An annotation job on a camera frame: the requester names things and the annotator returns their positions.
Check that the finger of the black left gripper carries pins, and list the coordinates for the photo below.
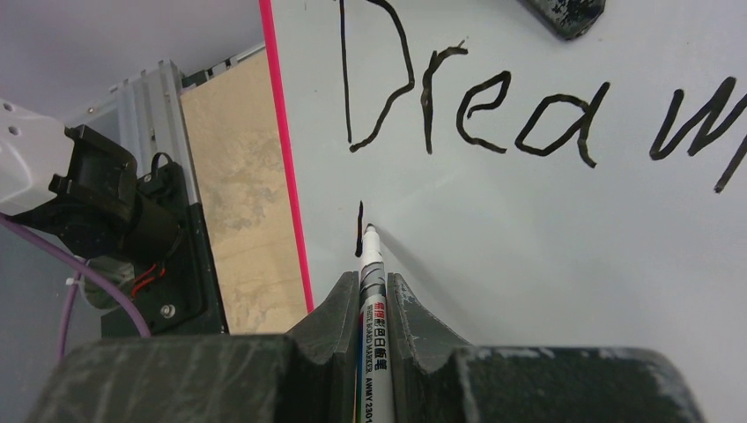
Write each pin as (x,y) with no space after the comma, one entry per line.
(566,19)

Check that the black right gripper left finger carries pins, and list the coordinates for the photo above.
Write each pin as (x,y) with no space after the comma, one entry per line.
(306,374)

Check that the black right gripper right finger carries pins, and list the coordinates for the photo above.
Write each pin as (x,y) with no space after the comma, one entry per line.
(438,376)

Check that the white whiteboard marker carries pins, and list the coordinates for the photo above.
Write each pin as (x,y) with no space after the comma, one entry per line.
(375,395)

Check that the pink framed whiteboard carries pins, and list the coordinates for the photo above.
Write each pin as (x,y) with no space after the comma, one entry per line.
(532,191)

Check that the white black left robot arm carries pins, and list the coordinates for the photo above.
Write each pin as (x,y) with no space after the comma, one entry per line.
(83,188)

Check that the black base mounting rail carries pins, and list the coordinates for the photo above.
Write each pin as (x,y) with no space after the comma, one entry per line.
(175,263)

